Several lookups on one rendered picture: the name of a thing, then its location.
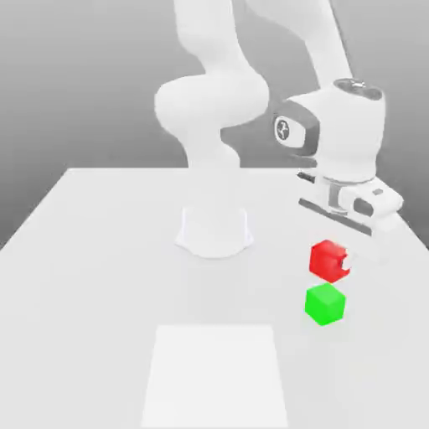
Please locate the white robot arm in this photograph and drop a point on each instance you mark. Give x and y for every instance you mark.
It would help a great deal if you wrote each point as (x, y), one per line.
(214, 100)

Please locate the small green cube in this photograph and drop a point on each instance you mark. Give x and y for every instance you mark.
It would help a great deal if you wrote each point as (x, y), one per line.
(324, 304)

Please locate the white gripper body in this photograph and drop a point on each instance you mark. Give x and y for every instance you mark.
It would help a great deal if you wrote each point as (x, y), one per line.
(375, 241)

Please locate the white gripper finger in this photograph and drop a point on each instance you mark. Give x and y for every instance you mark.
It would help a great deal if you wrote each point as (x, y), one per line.
(347, 262)

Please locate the small red cube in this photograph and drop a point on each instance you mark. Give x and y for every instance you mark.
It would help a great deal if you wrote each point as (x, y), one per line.
(325, 259)

